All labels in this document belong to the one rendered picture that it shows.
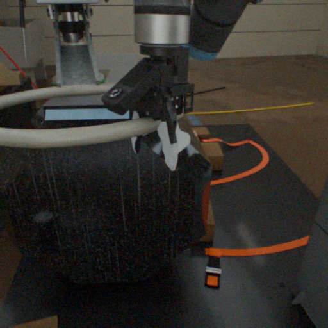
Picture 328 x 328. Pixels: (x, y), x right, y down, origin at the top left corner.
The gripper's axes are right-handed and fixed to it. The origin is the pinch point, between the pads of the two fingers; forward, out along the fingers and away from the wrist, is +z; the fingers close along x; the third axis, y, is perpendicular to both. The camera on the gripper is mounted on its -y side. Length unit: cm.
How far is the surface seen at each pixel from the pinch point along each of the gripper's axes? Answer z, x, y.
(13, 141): -5.7, 9.9, -20.6
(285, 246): 84, 8, 103
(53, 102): 3, 64, 11
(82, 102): 3, 57, 18
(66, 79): -6, 54, 12
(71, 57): -11, 65, 20
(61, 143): -5.6, 4.4, -15.2
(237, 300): 88, 7, 58
